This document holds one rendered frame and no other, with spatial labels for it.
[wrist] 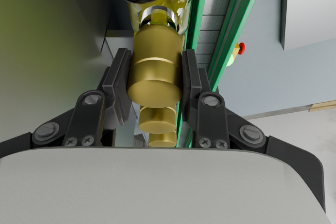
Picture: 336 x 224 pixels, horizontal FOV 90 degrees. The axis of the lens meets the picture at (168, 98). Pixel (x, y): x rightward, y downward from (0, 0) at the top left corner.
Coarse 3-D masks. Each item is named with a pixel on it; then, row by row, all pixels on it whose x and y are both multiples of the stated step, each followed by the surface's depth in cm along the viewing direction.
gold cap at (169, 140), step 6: (174, 132) 20; (150, 138) 19; (156, 138) 19; (162, 138) 19; (168, 138) 19; (174, 138) 19; (150, 144) 20; (156, 144) 20; (162, 144) 20; (168, 144) 20; (174, 144) 20
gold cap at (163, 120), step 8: (144, 112) 14; (152, 112) 14; (160, 112) 14; (168, 112) 14; (144, 120) 14; (152, 120) 14; (160, 120) 14; (168, 120) 14; (144, 128) 15; (152, 128) 15; (160, 128) 15; (168, 128) 15
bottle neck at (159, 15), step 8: (152, 8) 12; (160, 8) 12; (168, 8) 12; (144, 16) 12; (152, 16) 12; (160, 16) 12; (168, 16) 12; (144, 24) 12; (168, 24) 12; (176, 24) 13
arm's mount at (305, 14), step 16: (288, 0) 42; (304, 0) 42; (320, 0) 42; (288, 16) 46; (304, 16) 46; (320, 16) 45; (288, 32) 50; (304, 32) 50; (320, 32) 50; (288, 48) 55
